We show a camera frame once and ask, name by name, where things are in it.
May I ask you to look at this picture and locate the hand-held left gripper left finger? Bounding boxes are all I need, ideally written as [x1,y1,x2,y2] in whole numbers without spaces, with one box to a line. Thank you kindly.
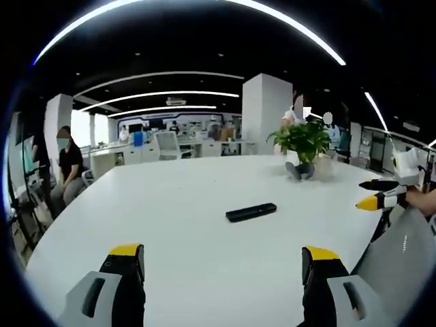
[56,243,146,327]

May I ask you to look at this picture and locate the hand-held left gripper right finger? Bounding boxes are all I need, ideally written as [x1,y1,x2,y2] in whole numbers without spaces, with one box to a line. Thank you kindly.
[299,245,394,327]

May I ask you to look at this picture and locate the black remote control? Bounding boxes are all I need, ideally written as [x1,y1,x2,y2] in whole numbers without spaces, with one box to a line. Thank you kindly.
[225,202,277,223]

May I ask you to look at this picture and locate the person's right hand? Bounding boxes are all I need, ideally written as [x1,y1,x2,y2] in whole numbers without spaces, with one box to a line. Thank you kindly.
[405,188,436,217]

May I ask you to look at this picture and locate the long ceiling light strip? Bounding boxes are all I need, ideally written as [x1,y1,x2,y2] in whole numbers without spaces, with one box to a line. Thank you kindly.
[72,71,245,98]
[364,91,390,133]
[106,105,218,119]
[33,0,347,66]
[77,91,240,112]

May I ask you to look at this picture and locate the small dark figurine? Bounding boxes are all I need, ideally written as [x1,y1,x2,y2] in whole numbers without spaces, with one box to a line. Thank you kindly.
[285,161,316,182]

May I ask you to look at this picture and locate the green potted plant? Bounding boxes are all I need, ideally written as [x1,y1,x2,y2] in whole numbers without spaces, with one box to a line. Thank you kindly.
[266,119,337,176]

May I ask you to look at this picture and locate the white square pillar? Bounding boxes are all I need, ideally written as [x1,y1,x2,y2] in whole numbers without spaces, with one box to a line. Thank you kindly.
[43,93,74,171]
[241,72,294,157]

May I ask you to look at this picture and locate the long white office counter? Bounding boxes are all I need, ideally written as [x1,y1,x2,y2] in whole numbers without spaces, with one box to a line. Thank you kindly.
[89,140,262,180]

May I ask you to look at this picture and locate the white mesh office chair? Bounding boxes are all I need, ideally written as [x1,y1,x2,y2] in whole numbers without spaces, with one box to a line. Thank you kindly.
[154,131,182,161]

